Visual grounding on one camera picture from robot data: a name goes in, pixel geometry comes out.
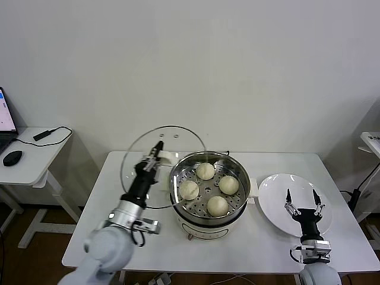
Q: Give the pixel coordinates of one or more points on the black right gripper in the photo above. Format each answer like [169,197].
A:
[308,222]

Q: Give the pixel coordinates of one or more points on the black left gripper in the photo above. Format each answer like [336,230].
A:
[141,184]

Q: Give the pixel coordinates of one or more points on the glass pot lid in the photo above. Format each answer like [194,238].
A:
[169,157]

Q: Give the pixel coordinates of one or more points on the white steamed baozi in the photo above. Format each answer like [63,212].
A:
[218,206]
[189,190]
[228,184]
[205,171]

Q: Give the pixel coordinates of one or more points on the perforated steel steamer basket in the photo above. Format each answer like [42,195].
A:
[205,191]

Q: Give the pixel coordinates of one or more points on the steel steamer pot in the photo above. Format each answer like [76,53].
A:
[205,231]

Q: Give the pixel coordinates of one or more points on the white round plate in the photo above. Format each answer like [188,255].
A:
[273,196]

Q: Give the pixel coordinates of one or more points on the white equipment stand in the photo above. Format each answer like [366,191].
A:
[371,139]

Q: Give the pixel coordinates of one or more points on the black usb adapter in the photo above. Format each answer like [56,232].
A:
[43,135]

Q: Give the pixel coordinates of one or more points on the white side desk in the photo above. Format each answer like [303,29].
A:
[35,157]

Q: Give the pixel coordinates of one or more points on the white power strip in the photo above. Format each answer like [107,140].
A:
[161,279]

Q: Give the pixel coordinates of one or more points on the black computer mouse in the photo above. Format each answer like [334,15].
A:
[12,158]

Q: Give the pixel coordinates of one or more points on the black laptop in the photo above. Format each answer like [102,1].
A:
[6,118]

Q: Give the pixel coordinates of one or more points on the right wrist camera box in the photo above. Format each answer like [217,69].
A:
[322,248]

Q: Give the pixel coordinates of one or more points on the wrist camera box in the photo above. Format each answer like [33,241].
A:
[148,227]
[322,248]

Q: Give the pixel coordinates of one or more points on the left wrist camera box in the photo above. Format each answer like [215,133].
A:
[148,227]

